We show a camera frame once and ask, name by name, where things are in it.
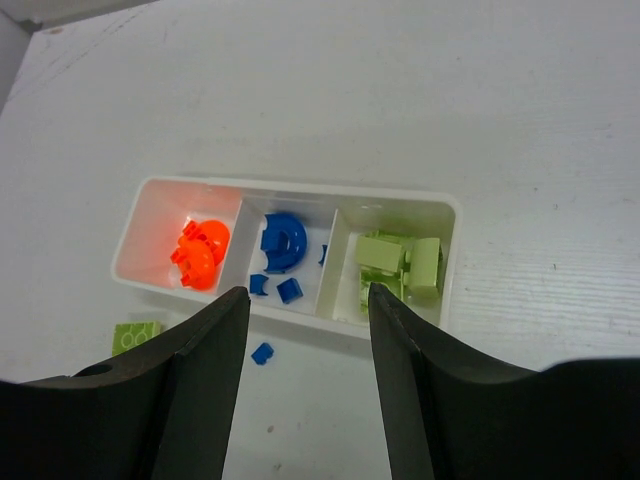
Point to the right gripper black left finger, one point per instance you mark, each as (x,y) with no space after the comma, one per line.
(162,410)

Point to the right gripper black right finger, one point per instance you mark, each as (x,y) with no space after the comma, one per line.
(452,412)

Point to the green 2x3 lego brick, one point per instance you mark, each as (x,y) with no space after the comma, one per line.
(127,336)
(379,254)

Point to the orange round lego piece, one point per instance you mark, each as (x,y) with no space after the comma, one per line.
(201,250)

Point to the small blue lego piece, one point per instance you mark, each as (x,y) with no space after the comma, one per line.
(262,354)
(257,284)
(289,290)

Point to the blue round lego piece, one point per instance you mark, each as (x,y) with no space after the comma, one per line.
(283,241)

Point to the white three-compartment tray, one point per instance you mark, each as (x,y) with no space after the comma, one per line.
(307,253)

